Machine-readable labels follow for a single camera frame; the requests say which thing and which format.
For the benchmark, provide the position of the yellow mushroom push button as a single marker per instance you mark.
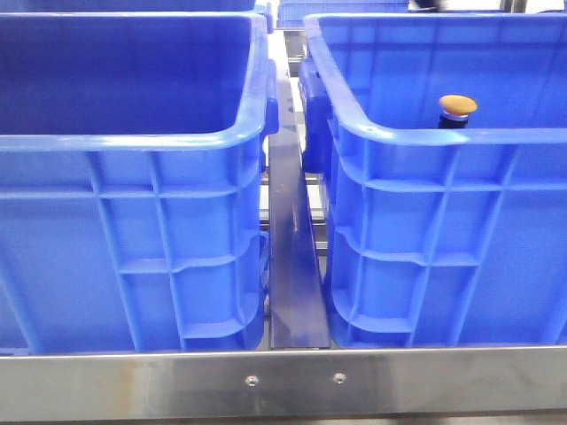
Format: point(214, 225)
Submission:
point(455, 111)

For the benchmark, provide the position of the large blue crate right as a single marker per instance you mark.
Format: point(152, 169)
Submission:
point(444, 237)

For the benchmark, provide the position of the large blue crate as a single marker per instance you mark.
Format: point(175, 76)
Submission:
point(130, 181)
point(444, 237)

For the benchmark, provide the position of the large blue crate left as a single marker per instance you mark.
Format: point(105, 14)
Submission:
point(130, 181)

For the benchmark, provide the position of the blue crate rear right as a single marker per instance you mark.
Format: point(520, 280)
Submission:
point(291, 13)

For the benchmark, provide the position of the blue crate rear left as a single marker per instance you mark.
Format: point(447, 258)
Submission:
point(262, 8)

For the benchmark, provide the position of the steel front frame rail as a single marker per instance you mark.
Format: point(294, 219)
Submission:
point(283, 383)

